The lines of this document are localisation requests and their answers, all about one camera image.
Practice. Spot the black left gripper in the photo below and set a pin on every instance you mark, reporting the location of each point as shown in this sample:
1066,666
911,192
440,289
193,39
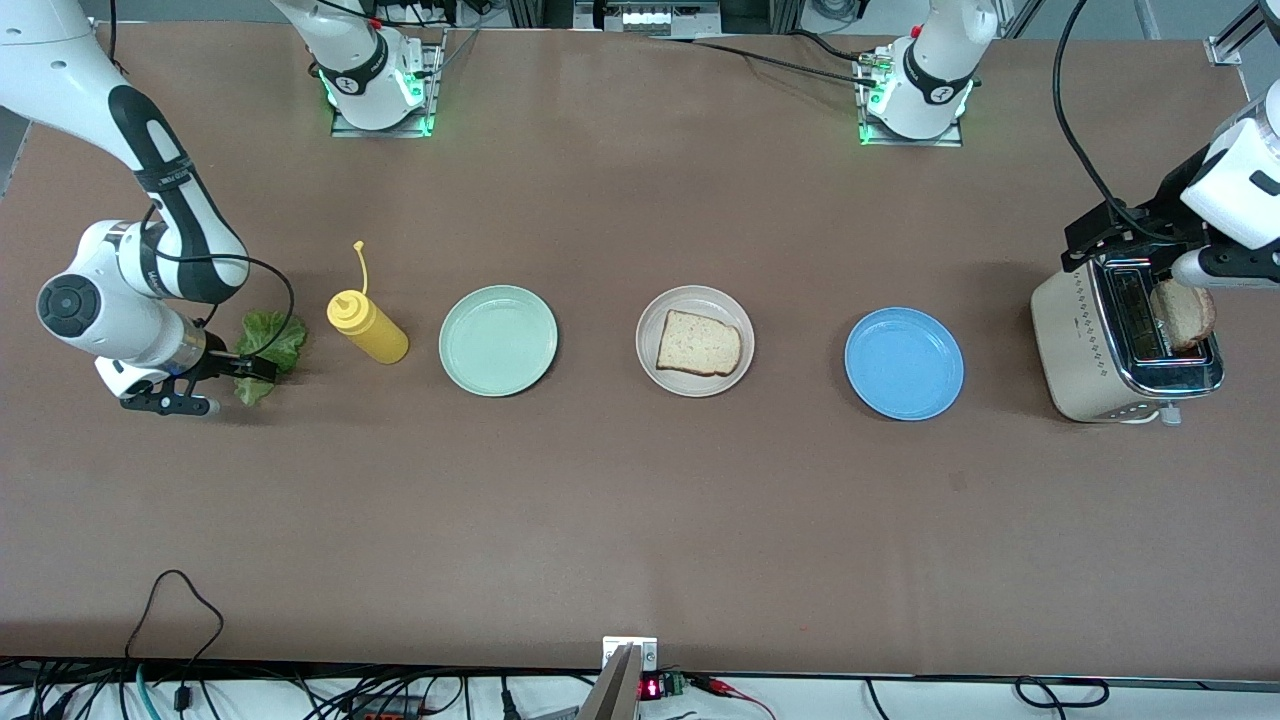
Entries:
1152,218

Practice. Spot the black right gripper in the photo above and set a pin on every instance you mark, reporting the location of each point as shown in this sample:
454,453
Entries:
222,358

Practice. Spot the green lettuce leaf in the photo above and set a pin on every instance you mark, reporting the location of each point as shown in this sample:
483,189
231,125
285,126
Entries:
280,335

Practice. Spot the toasted bread slice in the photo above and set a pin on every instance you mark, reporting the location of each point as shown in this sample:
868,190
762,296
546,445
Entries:
1185,320
700,345

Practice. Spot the yellow mustard squeeze bottle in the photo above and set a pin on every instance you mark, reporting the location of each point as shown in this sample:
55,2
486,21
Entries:
375,335

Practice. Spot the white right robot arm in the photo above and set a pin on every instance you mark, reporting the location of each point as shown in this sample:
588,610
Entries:
120,320

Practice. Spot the blue plate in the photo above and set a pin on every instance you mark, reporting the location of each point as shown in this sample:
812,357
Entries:
905,365

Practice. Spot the pale green plate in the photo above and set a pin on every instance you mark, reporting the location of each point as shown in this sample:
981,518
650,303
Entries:
498,340

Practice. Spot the beige plate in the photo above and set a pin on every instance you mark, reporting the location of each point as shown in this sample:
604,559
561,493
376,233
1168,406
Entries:
645,340

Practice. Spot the beige chrome toaster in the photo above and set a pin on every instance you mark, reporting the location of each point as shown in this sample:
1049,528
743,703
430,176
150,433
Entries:
1085,350

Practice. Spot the circuit board with red display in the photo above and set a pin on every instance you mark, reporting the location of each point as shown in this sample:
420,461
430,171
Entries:
652,688

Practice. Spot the device with white lights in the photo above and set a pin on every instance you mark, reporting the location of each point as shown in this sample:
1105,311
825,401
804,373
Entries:
645,18

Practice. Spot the red clip lead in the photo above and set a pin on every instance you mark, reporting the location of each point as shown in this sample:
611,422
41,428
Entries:
715,684

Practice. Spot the aluminium frame profile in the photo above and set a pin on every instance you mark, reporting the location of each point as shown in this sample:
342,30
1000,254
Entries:
1225,50

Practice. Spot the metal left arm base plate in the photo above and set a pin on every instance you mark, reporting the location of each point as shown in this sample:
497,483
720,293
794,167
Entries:
880,142

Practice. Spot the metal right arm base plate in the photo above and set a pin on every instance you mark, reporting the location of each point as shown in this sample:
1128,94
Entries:
345,130

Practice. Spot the grey metal camera bracket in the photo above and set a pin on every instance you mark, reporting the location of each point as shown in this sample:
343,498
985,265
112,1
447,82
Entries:
615,690

